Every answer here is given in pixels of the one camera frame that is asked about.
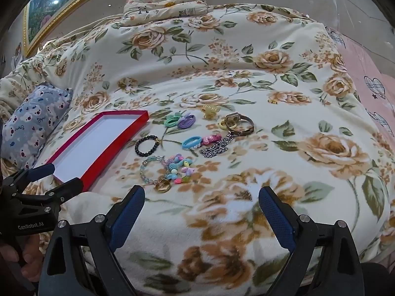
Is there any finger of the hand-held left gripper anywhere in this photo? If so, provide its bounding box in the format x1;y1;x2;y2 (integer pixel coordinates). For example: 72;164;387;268
15;177;84;214
3;163;56;192

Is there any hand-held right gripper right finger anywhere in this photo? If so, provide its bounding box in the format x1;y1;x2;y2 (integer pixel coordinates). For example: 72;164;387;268
258;185;365;296

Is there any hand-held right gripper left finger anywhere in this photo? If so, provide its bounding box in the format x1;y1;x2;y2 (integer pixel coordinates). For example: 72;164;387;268
39;185;145;296

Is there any red jewelry box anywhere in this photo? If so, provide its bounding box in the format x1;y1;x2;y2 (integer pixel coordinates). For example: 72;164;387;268
46;110;149;192

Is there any clear crystal bead bracelet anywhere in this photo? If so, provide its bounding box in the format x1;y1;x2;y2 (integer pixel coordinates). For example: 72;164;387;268
139;156;167;185

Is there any black bead bracelet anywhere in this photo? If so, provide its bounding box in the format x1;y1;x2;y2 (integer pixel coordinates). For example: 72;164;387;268
135;135;160;157

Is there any colourful candy bead bracelet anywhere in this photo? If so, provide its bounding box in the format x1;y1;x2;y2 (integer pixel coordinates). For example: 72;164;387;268
165;155;193;185

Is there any silver chain necklace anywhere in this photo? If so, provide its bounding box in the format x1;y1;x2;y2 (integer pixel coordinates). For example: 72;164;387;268
200;131;237;158

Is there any green bow hair tie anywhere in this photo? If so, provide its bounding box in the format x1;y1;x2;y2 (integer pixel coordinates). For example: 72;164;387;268
165;114;182;128

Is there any gold green-faced wristwatch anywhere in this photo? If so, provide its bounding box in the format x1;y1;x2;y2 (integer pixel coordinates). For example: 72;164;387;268
225;112;255;137

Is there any purple bow hair tie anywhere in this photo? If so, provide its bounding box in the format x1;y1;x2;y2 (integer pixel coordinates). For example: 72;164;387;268
180;113;197;129

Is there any yellow hair claw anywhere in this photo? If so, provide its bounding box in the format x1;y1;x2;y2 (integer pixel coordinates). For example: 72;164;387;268
202;105;219;120

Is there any person's left hand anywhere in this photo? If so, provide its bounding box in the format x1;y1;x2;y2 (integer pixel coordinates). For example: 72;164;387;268
0;234;44;282

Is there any grey bear print pillow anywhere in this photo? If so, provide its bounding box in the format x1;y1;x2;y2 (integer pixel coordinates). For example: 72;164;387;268
0;83;73;170

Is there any floral blanket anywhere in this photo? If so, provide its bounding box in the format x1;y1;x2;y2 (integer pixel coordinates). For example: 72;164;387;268
0;4;395;293

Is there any gold framed painting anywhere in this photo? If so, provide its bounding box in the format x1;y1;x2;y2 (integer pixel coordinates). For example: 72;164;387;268
23;0;122;57

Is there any pink heart print sheet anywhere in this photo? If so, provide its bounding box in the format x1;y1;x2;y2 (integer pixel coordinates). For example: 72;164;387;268
324;26;395;148

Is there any panda print folded quilt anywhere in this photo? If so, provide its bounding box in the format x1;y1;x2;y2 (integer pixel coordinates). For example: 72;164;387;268
123;0;209;27

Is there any blue hair tie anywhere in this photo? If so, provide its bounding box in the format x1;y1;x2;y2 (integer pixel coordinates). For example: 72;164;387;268
182;136;202;150

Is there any pink beaded hair tie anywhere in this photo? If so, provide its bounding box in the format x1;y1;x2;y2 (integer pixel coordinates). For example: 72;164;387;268
200;133;223;147

